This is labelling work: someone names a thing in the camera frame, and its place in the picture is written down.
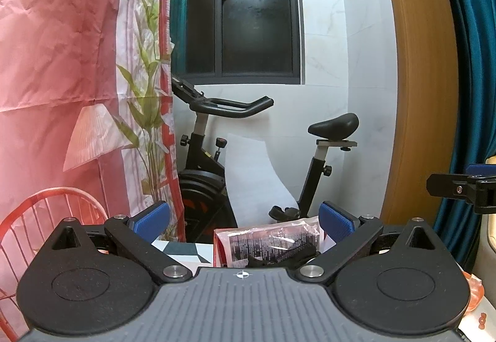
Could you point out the blue curtain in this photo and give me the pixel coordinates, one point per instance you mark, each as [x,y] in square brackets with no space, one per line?
[476,55]

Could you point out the black exercise bike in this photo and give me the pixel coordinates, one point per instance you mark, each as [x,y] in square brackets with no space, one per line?
[201,179]

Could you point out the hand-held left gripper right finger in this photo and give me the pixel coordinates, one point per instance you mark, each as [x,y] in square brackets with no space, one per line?
[337,224]

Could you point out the red strawberry print cardboard box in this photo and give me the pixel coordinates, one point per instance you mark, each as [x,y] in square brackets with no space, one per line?
[219,249]

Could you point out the dark window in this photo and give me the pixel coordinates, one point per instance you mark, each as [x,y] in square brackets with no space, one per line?
[255,36]

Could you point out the printed table mat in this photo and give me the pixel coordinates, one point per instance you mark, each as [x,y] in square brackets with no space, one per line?
[182,255]

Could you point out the red printed wall backdrop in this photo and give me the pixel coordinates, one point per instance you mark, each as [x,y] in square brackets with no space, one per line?
[46,55]

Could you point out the clear plastic package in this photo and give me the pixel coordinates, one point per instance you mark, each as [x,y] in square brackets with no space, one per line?
[255,241]

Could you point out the dark fabric item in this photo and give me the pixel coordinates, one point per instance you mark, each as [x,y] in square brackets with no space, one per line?
[286,255]

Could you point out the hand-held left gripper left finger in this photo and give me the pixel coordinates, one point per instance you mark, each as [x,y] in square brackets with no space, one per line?
[153,220]

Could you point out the wooden door frame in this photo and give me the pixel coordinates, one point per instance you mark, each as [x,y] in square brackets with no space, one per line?
[422,94]

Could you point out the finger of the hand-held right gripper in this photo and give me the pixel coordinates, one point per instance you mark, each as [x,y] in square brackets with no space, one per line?
[453,186]
[482,170]

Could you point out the orange plastic bag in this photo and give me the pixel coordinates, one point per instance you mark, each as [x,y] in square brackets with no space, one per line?
[474,287]

